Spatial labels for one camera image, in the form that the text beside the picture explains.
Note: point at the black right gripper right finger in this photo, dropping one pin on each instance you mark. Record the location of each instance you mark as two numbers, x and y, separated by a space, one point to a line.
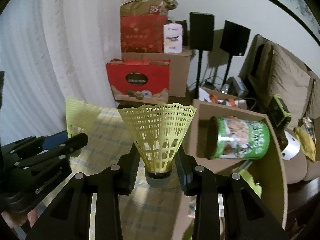
246 216

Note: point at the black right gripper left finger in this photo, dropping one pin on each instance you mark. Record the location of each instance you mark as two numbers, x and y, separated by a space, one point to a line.
68 214

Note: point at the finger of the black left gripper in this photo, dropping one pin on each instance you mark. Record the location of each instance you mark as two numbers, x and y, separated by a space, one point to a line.
46 148

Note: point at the green grey Health 01 case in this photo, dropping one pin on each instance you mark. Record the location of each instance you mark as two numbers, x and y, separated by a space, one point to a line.
250 181

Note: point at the green lid snack canister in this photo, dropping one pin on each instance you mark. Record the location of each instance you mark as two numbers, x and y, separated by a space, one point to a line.
233 138

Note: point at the brown cardboard box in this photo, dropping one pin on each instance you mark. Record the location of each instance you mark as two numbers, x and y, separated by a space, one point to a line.
268 171

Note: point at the yellow plaid tablecloth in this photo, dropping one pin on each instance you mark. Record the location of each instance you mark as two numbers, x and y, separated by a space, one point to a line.
124 144

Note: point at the red Collection gift bag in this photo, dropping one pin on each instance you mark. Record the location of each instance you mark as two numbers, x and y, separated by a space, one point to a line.
134 80

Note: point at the white curtain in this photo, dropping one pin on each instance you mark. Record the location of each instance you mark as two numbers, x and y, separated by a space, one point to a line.
52 50

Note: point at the green black device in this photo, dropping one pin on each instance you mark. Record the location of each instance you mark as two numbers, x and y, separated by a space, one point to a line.
278 112

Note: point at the red floral gift bag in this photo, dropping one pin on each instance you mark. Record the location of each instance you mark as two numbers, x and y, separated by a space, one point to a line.
142 34

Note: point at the large brown cardboard carton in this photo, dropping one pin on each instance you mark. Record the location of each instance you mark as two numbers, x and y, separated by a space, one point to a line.
179 68

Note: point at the small open cardboard box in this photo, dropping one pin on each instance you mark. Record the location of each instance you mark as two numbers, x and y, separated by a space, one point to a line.
217 97

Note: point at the white pink tissue pack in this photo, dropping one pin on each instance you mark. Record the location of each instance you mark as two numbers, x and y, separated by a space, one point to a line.
172 38

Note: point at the brown sofa cushions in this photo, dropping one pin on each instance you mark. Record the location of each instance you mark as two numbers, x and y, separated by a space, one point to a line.
271 69

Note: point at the crumpled brown paper bag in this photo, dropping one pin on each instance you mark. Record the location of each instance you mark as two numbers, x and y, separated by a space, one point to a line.
147 7

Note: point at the black speaker left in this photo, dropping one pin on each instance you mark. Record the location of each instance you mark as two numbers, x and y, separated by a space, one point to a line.
201 39

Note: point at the black speaker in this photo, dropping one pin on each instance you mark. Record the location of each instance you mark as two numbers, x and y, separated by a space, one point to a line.
201 39
234 41

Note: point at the black speaker right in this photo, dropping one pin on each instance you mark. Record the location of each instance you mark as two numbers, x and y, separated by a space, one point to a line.
234 41

